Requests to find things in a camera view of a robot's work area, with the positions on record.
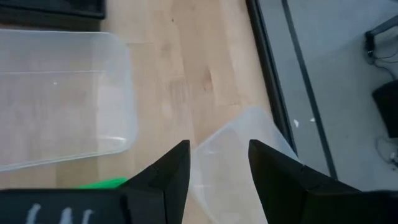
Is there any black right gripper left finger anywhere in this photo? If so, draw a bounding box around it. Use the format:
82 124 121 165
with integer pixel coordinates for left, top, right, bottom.
119 139 191 224

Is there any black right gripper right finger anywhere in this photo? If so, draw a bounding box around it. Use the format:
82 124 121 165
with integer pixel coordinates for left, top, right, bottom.
248 139 361 224

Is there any large green plastic basket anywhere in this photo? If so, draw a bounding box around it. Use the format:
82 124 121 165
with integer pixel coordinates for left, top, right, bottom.
77 177 129 190

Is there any large clear plastic bin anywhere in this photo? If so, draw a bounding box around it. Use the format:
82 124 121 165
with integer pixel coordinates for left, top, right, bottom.
0 28 139 172

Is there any grey metal frame rail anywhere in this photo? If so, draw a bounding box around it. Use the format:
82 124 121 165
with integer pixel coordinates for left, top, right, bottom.
280 0 338 180

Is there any black table edge frame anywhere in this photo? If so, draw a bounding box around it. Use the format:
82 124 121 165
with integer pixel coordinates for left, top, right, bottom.
244 0 299 156

